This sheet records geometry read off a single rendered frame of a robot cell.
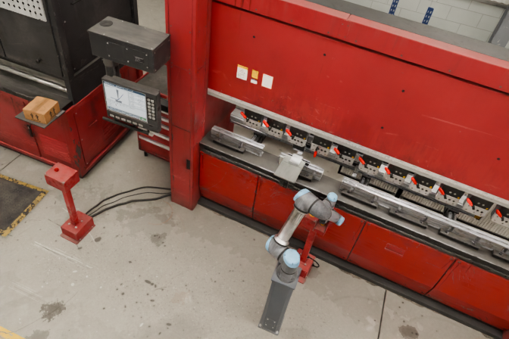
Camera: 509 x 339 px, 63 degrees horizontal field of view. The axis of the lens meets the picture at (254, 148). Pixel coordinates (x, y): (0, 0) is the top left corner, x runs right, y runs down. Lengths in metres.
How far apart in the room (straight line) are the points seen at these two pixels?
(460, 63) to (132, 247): 3.06
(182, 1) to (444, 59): 1.69
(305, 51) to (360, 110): 0.57
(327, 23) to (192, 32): 0.93
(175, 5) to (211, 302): 2.40
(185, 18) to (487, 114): 2.05
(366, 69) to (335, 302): 2.10
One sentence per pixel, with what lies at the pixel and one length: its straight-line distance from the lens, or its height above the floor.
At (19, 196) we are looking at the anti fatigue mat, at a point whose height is 0.01.
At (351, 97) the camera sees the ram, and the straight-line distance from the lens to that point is 3.00.
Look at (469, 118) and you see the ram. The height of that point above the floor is 1.91.
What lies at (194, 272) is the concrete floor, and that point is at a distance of 3.93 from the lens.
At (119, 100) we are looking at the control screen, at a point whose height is 1.44.
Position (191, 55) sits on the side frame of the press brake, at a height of 1.79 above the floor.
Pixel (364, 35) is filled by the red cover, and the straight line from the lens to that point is 2.76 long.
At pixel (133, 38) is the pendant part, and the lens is 3.00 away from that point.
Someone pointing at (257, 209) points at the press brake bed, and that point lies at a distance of 3.96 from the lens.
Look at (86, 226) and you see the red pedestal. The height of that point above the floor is 0.08.
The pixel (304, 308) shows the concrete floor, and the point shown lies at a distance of 3.89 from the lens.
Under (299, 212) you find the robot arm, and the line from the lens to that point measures 2.80.
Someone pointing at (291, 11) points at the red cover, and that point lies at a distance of 2.84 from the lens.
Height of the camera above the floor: 3.40
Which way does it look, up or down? 43 degrees down
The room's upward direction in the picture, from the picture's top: 9 degrees clockwise
